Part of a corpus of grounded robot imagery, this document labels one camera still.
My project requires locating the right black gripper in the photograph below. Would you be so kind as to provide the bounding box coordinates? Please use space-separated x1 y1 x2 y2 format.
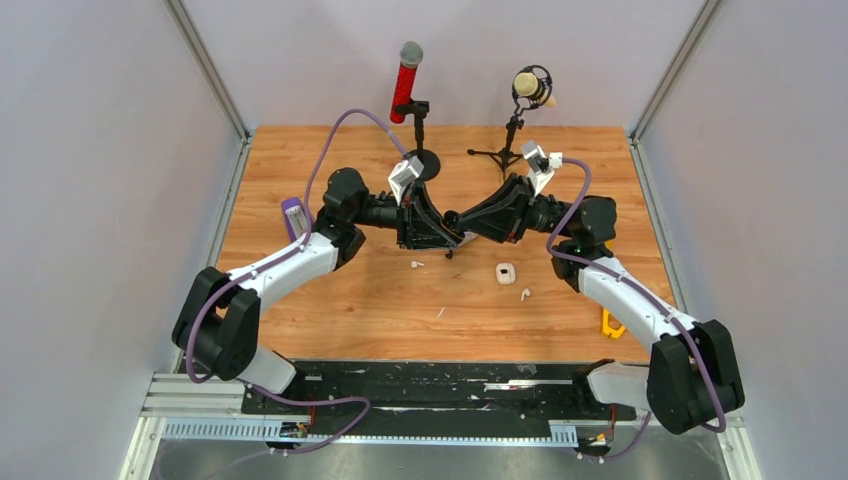
456 173 574 244

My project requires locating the purple metronome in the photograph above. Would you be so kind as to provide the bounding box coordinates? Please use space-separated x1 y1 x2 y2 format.
281 197 314 243

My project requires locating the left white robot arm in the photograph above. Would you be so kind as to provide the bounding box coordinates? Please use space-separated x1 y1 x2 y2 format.
171 162 464 413

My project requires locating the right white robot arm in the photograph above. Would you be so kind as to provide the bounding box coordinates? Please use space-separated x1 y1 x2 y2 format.
447 174 745 434

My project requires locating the black tripod mic stand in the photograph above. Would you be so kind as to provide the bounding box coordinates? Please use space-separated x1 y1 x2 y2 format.
466 106 533 180

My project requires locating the black earbud charging case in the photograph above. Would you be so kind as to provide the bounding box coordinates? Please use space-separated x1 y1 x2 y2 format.
442 210 461 235

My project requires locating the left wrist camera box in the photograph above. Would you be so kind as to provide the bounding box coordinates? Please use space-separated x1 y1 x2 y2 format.
387 155 424 206

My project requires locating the red glitter microphone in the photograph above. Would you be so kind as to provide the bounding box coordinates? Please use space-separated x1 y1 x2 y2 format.
389 41 424 124

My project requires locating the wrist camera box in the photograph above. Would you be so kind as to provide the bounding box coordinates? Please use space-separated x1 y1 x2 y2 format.
387 155 424 206
521 140 563 196

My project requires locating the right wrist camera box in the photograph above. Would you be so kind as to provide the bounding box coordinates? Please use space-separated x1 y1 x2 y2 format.
521 140 563 196

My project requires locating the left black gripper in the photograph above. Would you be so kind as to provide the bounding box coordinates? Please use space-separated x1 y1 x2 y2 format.
351 182 459 253

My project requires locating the white earbud charging case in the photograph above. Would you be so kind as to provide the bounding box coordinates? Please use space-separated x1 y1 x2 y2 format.
495 262 517 285

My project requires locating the silver glitter microphone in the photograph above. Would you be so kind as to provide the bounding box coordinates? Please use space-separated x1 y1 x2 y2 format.
457 232 478 247

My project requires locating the yellow plastic triangle toy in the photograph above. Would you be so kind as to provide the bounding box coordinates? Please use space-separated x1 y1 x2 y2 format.
600 308 627 340

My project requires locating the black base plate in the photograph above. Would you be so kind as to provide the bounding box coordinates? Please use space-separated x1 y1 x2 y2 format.
230 360 657 444

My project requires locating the beige condenser microphone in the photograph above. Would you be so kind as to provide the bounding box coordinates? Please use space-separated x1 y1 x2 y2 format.
512 65 557 112

